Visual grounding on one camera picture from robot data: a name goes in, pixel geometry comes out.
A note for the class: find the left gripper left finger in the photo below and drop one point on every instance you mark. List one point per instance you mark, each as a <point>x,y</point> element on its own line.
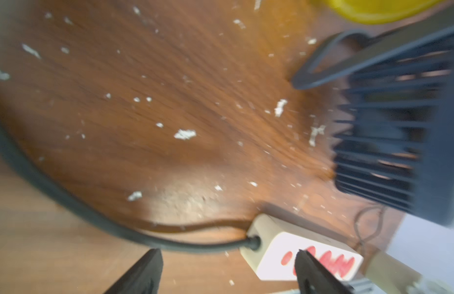
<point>143,277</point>

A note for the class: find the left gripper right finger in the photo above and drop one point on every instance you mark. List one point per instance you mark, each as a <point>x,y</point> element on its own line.
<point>314,278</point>

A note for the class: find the beige power strip red sockets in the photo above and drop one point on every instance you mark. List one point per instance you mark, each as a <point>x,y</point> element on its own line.
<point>280,244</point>

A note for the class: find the near dark blue desk fan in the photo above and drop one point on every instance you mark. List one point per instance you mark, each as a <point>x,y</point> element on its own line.
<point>397,148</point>

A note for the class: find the yellow spray bottle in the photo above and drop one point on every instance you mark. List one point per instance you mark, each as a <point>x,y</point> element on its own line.
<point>377,12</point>

